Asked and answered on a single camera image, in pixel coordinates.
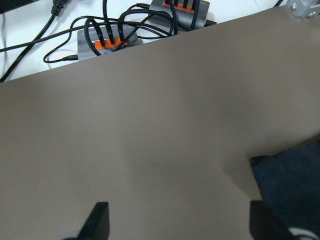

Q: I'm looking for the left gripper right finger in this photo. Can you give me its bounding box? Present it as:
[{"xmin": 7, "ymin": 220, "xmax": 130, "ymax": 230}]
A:
[{"xmin": 249, "ymin": 200, "xmax": 295, "ymax": 240}]

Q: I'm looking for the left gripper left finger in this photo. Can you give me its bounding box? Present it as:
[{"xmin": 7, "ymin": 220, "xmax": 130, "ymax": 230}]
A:
[{"xmin": 75, "ymin": 202, "xmax": 110, "ymax": 240}]

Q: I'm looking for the black graphic t-shirt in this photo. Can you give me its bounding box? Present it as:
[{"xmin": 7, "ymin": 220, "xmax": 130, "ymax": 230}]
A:
[{"xmin": 250, "ymin": 140, "xmax": 320, "ymax": 235}]

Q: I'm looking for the aluminium frame post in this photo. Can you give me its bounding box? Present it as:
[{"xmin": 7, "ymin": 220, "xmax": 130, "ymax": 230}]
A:
[{"xmin": 286, "ymin": 0, "xmax": 320, "ymax": 18}]

